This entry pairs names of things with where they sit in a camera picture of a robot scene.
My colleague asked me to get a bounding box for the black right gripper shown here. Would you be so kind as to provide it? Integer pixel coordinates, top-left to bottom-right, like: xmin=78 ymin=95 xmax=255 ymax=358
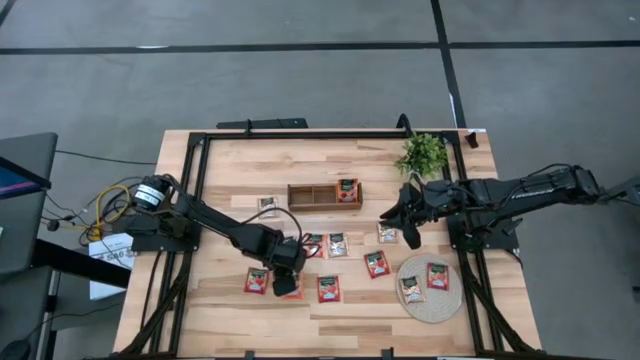
xmin=379 ymin=179 xmax=454 ymax=251

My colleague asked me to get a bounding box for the beige tea bag sachet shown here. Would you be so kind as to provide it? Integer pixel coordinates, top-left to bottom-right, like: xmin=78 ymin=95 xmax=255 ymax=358
xmin=376 ymin=222 xmax=399 ymax=245
xmin=398 ymin=275 xmax=427 ymax=305
xmin=257 ymin=195 xmax=280 ymax=220
xmin=327 ymin=232 xmax=351 ymax=259

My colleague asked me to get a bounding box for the orange tea bag sachet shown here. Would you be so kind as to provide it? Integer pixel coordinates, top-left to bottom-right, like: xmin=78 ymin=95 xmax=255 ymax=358
xmin=336 ymin=178 xmax=360 ymax=204
xmin=305 ymin=232 xmax=327 ymax=259
xmin=285 ymin=272 xmax=305 ymax=301

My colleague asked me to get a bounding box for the red tea bag sachet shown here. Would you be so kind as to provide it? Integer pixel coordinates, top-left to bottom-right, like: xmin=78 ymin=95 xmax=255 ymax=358
xmin=426 ymin=262 xmax=451 ymax=292
xmin=316 ymin=275 xmax=342 ymax=304
xmin=243 ymin=266 xmax=271 ymax=295
xmin=363 ymin=250 xmax=392 ymax=280

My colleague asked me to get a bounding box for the wooden three-compartment tea organizer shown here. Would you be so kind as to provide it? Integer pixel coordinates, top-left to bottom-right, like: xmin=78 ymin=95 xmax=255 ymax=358
xmin=286 ymin=181 xmax=364 ymax=213

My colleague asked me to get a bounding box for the green plant in white pot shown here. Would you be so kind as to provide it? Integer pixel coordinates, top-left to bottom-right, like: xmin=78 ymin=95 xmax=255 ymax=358
xmin=393 ymin=131 xmax=450 ymax=177

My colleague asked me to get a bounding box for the round woven beige placemat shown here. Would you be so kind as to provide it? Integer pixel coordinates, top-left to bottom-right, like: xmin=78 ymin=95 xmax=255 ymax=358
xmin=395 ymin=253 xmax=465 ymax=325

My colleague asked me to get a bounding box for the black power strip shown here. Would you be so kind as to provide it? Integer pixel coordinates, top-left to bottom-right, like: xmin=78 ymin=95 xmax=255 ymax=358
xmin=216 ymin=117 xmax=310 ymax=130

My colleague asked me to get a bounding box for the white printed paper sheet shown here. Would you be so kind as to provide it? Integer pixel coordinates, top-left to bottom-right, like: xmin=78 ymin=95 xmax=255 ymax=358
xmin=88 ymin=232 xmax=136 ymax=301

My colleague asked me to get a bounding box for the black crossbar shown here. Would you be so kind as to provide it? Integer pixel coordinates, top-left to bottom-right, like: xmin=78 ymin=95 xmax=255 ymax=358
xmin=30 ymin=238 xmax=132 ymax=290

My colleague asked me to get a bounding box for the grey equipment stand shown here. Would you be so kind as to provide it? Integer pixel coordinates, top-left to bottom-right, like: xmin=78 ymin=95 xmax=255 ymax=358
xmin=592 ymin=174 xmax=640 ymax=217

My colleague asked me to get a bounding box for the grey side cabinet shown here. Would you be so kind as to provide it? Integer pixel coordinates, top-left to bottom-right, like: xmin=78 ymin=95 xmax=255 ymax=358
xmin=0 ymin=132 xmax=59 ymax=276

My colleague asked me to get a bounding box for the laptop with lit screen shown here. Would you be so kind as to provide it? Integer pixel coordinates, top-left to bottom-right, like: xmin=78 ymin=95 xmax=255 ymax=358
xmin=0 ymin=156 xmax=53 ymax=202

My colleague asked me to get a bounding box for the black computer mouse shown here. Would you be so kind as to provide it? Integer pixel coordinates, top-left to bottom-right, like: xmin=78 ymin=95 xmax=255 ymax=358
xmin=0 ymin=339 xmax=32 ymax=360

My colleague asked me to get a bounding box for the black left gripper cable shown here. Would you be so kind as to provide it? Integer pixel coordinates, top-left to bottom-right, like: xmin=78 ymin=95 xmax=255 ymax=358
xmin=247 ymin=206 xmax=321 ymax=261

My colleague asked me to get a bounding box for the black aluminium table frame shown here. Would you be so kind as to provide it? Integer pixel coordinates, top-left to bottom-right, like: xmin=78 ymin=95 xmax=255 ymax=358
xmin=117 ymin=127 xmax=544 ymax=360

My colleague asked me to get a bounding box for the yellow cable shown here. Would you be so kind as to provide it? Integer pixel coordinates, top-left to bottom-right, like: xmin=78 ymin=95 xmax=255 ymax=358
xmin=79 ymin=184 xmax=132 ymax=241

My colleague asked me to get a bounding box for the thin black floor cable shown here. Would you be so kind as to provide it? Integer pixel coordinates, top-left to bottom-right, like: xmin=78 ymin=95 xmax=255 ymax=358
xmin=54 ymin=148 xmax=159 ymax=166

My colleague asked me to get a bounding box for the black cable tangle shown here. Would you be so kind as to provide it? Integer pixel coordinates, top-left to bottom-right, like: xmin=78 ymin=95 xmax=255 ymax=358
xmin=42 ymin=174 xmax=151 ymax=246

